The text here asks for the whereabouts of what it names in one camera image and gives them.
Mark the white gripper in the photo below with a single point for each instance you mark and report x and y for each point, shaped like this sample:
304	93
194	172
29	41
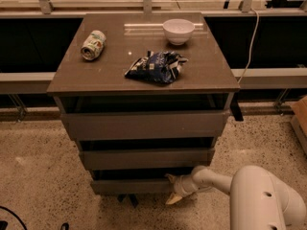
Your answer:
182	186

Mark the grey bottom drawer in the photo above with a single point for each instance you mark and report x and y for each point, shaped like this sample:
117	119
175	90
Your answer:
135	181

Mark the grey drawer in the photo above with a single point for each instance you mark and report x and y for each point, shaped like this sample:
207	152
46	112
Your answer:
135	181
144	125
126	159

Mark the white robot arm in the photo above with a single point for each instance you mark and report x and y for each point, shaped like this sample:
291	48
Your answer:
258	199

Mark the grey middle drawer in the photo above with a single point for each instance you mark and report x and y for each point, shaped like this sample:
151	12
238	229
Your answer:
126	159

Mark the grey top drawer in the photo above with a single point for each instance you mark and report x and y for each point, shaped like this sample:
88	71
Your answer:
144	125

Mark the grey drawer cabinet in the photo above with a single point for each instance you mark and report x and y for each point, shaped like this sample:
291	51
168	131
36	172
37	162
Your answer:
205	82

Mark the blue chip bag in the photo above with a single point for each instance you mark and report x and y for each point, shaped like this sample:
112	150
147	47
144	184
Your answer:
162	67

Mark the wooden box right edge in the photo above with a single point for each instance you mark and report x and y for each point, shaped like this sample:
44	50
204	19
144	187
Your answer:
299	121

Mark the white bowl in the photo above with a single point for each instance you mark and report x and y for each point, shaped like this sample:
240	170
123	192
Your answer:
178	31

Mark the crushed green white can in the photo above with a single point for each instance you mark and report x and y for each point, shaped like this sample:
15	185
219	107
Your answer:
93	45

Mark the metal railing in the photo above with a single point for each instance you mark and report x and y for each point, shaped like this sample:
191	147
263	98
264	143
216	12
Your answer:
147	4

